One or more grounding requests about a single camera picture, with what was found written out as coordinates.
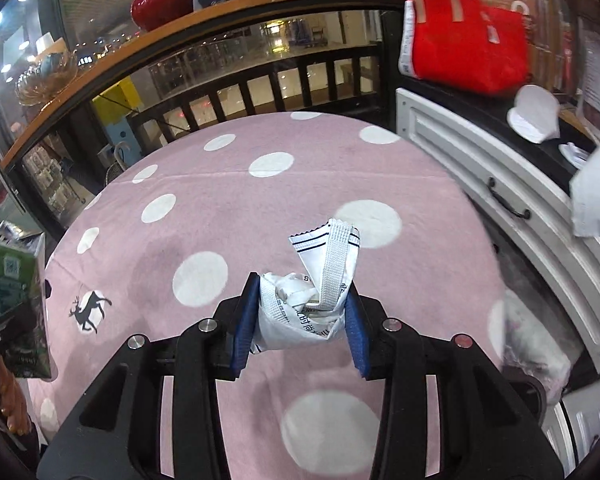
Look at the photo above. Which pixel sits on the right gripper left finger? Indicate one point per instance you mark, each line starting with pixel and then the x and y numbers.
pixel 113 431

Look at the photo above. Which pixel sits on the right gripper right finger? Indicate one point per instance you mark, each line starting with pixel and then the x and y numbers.
pixel 486 429

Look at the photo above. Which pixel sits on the green white milk carton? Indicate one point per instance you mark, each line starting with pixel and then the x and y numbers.
pixel 23 297

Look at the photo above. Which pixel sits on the white wrapper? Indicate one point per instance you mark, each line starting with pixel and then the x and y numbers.
pixel 303 309

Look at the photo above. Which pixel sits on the white trash bag bin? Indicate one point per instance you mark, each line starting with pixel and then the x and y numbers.
pixel 529 346

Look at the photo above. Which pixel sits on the left hand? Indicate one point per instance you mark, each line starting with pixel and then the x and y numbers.
pixel 13 404

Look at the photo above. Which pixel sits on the pink polka dot tablecloth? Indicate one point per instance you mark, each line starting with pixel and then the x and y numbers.
pixel 182 229

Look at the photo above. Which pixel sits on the white drawer cabinet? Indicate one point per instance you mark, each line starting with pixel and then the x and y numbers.
pixel 523 189

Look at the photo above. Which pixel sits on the white paper bowl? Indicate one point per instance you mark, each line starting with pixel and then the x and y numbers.
pixel 534 115

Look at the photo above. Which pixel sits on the red insulated tote bag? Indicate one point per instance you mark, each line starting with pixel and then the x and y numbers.
pixel 464 44

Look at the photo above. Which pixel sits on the wooden railing with balusters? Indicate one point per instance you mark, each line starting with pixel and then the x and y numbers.
pixel 236 59

